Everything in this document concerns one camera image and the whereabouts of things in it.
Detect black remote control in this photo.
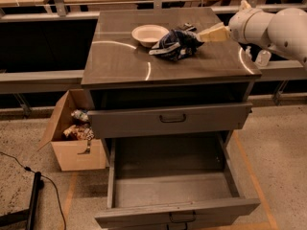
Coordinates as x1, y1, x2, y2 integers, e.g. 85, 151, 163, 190
177, 23, 197, 32

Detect grey drawer cabinet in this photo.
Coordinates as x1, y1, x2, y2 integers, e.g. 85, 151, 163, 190
81, 7, 263, 177

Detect small clear bottle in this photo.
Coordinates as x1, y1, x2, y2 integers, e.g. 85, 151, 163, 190
245, 46, 252, 60

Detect black drawer handle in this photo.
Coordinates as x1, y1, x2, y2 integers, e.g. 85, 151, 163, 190
169, 211, 197, 223
159, 114, 186, 124

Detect cardboard box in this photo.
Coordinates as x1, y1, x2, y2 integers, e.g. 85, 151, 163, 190
38, 89, 108, 171

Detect blue chip bag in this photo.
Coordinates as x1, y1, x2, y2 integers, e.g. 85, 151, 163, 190
149, 30, 203, 61

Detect white paper bowl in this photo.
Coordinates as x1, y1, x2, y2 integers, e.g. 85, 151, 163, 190
131, 25, 169, 48

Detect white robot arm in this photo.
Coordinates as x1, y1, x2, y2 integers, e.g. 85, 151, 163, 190
197, 0, 307, 68

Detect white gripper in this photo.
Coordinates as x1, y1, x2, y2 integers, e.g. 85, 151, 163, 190
198, 0, 274, 47

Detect black stand base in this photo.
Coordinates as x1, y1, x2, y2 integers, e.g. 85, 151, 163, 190
0, 172, 45, 230

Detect clear sanitizer bottle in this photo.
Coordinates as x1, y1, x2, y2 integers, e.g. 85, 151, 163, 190
255, 50, 272, 67

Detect black bottom drawer handle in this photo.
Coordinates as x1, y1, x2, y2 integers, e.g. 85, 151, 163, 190
169, 211, 197, 223

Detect snack bags in box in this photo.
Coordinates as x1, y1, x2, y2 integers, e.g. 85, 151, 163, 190
62, 109, 94, 141

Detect grey bottom drawer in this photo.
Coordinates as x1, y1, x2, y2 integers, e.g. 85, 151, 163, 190
95, 132, 260, 230

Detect grey drawer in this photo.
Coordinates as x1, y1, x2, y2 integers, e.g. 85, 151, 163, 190
95, 132, 260, 230
88, 102, 252, 138

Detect black floor cable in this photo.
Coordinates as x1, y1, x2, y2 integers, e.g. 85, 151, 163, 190
0, 150, 67, 230

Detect grey middle drawer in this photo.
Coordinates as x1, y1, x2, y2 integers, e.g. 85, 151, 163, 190
88, 102, 252, 138

